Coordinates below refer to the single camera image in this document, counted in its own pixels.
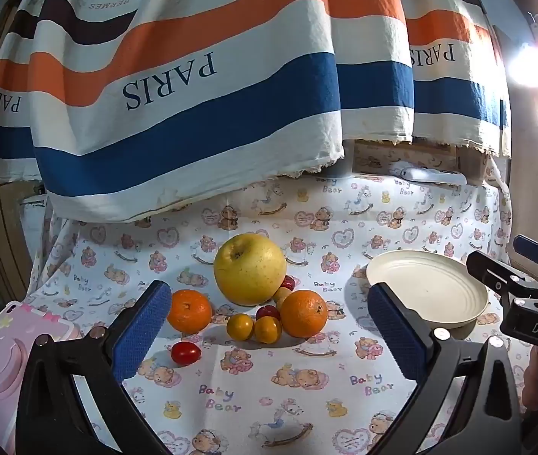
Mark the white remote control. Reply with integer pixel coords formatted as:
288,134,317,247
390,163,468,187

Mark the striped hanging cloth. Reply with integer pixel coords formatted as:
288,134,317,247
0,0,511,223

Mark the orange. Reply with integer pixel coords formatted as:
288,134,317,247
167,289,213,335
280,289,329,339

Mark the bright lamp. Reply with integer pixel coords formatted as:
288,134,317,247
506,12,538,88

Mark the red cherry tomato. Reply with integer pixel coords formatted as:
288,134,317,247
170,341,202,367

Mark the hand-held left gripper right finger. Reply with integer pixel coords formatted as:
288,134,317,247
366,282,523,455

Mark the bear printed tablecloth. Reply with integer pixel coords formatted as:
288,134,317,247
22,152,526,455

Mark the kumquat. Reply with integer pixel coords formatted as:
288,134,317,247
226,313,255,341

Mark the wooden side panel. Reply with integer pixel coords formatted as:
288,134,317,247
487,0,538,266

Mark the yellow apple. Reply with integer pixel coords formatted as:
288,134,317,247
213,234,287,307

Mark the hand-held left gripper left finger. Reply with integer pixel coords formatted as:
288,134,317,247
15,279,173,455

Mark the yellow cherry tomato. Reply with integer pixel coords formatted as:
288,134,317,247
254,317,283,345

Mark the cream plate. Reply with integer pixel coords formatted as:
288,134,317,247
366,249,489,330

